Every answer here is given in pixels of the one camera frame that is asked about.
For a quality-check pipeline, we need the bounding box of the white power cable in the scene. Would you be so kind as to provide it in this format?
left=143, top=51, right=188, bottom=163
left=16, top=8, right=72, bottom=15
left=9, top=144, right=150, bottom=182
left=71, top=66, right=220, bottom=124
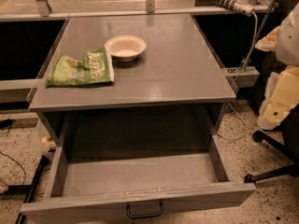
left=233, top=10, right=260, bottom=79

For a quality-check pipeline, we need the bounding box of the white power strip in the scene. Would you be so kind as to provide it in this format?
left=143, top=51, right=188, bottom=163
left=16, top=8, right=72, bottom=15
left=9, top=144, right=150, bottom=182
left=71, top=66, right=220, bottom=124
left=210, top=0, right=254, bottom=17

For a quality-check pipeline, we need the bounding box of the black floor cable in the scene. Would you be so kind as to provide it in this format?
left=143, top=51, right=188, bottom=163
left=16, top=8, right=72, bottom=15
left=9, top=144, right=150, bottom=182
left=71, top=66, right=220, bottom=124
left=0, top=150, right=28, bottom=189

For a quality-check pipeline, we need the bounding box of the green chip bag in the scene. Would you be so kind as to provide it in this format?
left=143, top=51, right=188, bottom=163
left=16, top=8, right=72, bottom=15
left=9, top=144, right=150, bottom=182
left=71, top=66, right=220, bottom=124
left=45, top=48, right=114, bottom=88

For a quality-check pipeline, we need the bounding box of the white paper bowl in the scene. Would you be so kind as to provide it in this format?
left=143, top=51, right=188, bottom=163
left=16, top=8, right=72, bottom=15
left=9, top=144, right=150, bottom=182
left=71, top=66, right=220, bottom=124
left=105, top=35, right=147, bottom=62

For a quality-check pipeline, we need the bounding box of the black drawer handle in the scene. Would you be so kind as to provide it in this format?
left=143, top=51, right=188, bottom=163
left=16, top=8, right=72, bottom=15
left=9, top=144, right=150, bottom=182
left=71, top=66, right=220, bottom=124
left=126, top=202, right=164, bottom=219

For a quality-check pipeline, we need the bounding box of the grey drawer cabinet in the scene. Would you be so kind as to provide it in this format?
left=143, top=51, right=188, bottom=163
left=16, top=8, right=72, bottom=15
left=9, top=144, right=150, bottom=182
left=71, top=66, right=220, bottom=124
left=29, top=14, right=235, bottom=145

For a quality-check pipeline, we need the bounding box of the black office chair base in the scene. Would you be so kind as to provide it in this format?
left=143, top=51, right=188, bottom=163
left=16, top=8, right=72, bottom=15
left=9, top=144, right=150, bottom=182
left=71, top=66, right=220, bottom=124
left=244, top=108, right=299, bottom=183

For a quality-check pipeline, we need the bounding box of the grey top drawer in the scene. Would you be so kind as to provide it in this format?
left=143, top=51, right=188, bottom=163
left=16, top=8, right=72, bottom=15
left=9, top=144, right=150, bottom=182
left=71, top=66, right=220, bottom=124
left=21, top=125, right=255, bottom=224

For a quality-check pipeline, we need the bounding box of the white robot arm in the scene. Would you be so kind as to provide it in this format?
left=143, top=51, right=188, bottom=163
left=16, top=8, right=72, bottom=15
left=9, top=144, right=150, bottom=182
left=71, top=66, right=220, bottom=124
left=255, top=4, right=299, bottom=130

